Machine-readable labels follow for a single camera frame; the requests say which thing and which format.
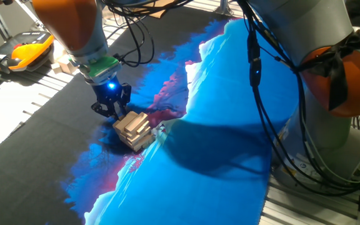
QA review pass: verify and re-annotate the orange black teach pendant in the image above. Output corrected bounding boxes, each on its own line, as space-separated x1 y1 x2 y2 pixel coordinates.
0 30 55 74

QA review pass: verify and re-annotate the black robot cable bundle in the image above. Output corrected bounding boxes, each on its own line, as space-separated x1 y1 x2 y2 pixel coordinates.
101 0 360 197

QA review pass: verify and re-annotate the large wooden cube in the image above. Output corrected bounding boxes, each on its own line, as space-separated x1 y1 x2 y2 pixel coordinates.
57 54 78 75

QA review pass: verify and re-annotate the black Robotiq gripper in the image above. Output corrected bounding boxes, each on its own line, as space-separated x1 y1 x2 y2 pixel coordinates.
91 78 133 121

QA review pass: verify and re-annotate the blue black printed cloth mat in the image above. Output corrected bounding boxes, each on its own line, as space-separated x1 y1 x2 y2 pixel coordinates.
0 6 299 225

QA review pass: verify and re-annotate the black strap on arm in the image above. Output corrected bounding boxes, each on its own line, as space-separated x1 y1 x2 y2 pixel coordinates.
295 29 360 111

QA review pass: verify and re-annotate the flat brown cardboard sheet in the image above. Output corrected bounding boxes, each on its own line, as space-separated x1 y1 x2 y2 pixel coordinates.
136 0 175 19

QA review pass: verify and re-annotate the green wrist mounting plate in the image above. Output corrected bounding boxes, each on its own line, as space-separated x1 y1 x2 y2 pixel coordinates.
79 55 122 84

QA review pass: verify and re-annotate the wooden Jenga block tower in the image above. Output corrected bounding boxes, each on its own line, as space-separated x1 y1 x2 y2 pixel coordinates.
112 111 156 153

